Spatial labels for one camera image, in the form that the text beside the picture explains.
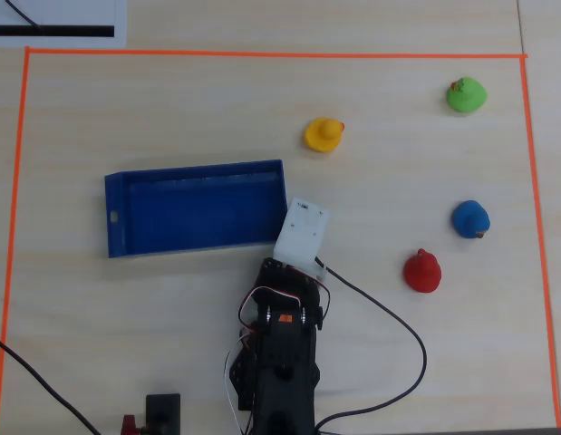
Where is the yellow rubber duck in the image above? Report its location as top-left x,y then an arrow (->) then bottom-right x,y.
303,117 -> 346,153

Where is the white camera housing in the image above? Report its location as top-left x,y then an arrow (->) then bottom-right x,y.
273,196 -> 332,278

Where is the thin black cable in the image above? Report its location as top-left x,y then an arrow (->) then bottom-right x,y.
5,0 -> 42,29

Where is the long black cable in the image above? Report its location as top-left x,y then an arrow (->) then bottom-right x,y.
0,333 -> 102,435

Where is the orange tape strip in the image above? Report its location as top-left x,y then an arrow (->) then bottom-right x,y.
518,55 -> 561,429
24,46 -> 529,61
0,47 -> 33,435

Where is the white paper sheet black bar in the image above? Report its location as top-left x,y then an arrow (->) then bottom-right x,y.
0,0 -> 128,48

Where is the green rubber duck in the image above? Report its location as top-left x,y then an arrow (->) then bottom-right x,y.
445,75 -> 488,114

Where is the black camera cable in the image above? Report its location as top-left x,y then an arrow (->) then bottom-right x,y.
314,256 -> 429,435

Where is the red black white servo wire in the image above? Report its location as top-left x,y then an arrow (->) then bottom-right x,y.
237,269 -> 332,339

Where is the blue plastic box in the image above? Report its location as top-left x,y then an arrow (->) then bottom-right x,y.
103,159 -> 290,259

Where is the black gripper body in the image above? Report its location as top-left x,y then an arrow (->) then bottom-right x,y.
257,256 -> 324,300

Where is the red rubber duck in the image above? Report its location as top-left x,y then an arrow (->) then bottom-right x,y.
402,247 -> 443,295

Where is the blue rubber duck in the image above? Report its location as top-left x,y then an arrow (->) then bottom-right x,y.
450,199 -> 492,240

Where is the black clamp block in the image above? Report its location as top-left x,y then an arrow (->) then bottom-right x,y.
144,393 -> 182,435

